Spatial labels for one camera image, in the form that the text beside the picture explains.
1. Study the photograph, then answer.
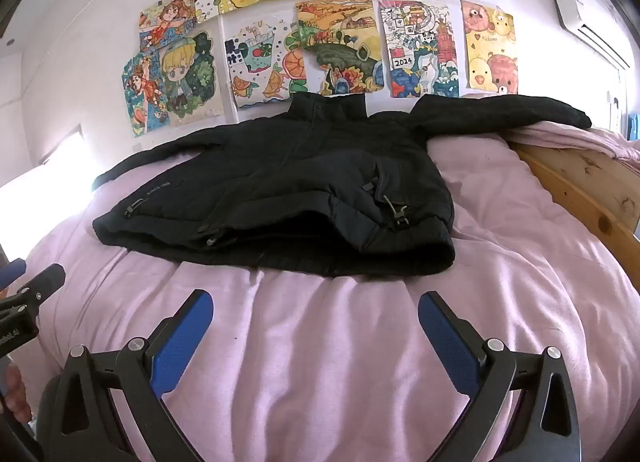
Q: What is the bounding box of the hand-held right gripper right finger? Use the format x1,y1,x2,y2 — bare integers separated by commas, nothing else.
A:
418,291,584,462

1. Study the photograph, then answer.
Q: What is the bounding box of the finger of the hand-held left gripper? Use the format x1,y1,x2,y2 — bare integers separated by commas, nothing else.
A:
0,263,67,316
0,258,27,290

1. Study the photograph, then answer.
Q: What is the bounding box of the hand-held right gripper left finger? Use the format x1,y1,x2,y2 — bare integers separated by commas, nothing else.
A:
49,289,215,462

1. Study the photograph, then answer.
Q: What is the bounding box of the black jacket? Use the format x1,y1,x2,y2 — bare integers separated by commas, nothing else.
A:
91,92,593,279

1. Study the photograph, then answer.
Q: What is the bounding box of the person's left hand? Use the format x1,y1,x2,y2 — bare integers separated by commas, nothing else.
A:
2,364,32,421

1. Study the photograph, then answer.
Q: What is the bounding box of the bright window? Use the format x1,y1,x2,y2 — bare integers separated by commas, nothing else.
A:
37,125,98,208

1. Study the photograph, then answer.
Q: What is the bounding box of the pink blanket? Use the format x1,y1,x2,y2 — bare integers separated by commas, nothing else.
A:
0,119,640,462

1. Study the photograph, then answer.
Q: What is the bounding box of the white air conditioner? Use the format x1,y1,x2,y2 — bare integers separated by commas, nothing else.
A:
550,0,635,70

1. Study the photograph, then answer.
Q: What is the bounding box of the wooden bed frame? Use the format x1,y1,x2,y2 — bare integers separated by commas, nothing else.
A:
507,139,640,263

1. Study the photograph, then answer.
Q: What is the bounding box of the group of colourful wall drawings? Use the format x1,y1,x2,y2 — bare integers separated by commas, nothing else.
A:
121,0,519,139

